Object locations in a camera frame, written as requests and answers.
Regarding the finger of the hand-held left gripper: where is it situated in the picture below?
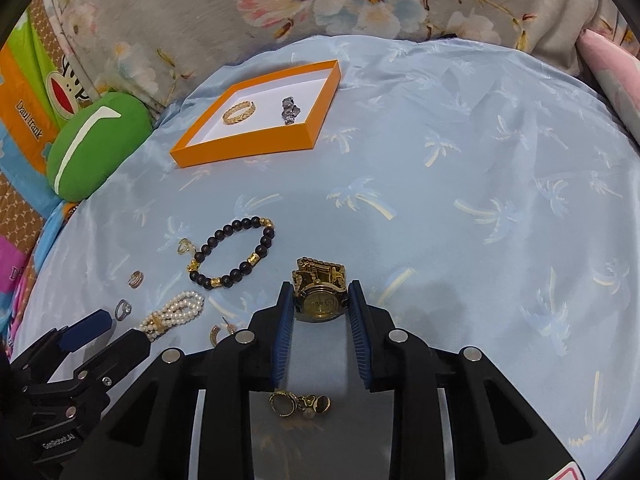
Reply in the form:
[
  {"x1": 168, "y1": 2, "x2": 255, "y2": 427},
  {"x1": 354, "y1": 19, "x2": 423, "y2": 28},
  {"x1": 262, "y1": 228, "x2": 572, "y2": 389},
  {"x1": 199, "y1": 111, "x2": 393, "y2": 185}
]
[
  {"x1": 30, "y1": 329, "x2": 153, "y2": 402},
  {"x1": 10, "y1": 310, "x2": 112, "y2": 367}
]

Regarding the grey floral blanket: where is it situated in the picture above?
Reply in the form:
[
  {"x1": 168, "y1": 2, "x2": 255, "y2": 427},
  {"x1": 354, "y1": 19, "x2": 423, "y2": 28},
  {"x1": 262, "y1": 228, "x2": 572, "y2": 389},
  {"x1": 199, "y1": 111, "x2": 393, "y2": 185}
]
[{"x1": 40, "y1": 0, "x2": 626, "y2": 116}]

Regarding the white pearl bracelet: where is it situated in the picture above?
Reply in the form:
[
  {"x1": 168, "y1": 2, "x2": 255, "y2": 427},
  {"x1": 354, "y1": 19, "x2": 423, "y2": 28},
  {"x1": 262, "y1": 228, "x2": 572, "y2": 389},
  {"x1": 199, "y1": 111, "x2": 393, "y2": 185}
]
[{"x1": 139, "y1": 291, "x2": 206, "y2": 343}]

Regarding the pink pillow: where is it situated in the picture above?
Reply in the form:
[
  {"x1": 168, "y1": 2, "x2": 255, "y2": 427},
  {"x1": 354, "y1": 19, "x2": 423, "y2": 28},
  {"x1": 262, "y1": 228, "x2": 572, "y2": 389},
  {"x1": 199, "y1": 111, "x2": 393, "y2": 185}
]
[{"x1": 575, "y1": 29, "x2": 640, "y2": 146}]

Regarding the green plush pillow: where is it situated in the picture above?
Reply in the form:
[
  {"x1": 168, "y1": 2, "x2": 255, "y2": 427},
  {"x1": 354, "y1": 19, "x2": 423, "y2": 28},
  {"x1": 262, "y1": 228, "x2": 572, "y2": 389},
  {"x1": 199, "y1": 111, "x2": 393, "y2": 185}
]
[{"x1": 46, "y1": 91, "x2": 153, "y2": 203}]

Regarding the cartoon printed cloth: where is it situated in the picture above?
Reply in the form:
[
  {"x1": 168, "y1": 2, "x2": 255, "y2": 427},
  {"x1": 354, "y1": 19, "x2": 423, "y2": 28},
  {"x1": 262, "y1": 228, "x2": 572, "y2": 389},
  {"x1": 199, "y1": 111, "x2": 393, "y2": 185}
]
[{"x1": 0, "y1": 0, "x2": 106, "y2": 346}]

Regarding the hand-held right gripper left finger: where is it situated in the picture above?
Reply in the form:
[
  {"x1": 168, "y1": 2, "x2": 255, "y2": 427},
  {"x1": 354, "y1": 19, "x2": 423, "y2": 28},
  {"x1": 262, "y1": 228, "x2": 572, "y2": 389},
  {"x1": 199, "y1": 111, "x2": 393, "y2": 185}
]
[{"x1": 60, "y1": 281, "x2": 296, "y2": 480}]

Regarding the gold wrist watch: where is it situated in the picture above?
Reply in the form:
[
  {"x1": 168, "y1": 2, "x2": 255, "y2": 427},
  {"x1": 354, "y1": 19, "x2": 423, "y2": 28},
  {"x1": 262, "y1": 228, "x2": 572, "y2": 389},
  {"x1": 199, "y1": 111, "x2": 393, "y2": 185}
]
[{"x1": 291, "y1": 257, "x2": 348, "y2": 322}]

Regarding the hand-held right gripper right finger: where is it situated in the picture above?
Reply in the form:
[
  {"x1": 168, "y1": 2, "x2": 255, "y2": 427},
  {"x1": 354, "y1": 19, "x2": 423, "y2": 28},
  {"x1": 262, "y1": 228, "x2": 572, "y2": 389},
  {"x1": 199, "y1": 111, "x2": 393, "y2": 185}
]
[{"x1": 347, "y1": 280, "x2": 576, "y2": 480}]

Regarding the gold pearl earring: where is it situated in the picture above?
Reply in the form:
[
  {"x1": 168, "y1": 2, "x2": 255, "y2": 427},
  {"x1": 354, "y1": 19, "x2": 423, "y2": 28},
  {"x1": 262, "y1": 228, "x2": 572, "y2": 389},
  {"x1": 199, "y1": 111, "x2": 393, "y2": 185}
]
[
  {"x1": 268, "y1": 391, "x2": 299, "y2": 418},
  {"x1": 298, "y1": 394, "x2": 332, "y2": 418}
]

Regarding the silver wrist watch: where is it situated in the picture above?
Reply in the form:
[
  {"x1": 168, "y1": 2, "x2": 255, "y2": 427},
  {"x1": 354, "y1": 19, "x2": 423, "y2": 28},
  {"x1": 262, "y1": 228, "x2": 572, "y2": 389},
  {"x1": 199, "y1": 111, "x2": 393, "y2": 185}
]
[{"x1": 280, "y1": 96, "x2": 302, "y2": 126}]

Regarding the black bead bracelet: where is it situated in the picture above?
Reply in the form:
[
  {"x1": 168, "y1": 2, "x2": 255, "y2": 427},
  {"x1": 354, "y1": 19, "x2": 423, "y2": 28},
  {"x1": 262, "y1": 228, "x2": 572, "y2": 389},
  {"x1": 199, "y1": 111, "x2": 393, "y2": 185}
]
[{"x1": 187, "y1": 216, "x2": 277, "y2": 291}]

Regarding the orange jewelry box tray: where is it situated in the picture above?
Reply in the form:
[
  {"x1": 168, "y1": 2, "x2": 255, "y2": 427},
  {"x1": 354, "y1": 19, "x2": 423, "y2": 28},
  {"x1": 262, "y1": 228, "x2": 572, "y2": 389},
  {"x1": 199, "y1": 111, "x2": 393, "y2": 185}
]
[{"x1": 170, "y1": 59, "x2": 343, "y2": 168}]

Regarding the gold bangle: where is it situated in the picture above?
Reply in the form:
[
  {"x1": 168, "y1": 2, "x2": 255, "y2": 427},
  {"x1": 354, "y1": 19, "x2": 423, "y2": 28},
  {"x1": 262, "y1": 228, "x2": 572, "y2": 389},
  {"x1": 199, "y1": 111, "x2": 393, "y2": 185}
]
[{"x1": 222, "y1": 101, "x2": 257, "y2": 126}]

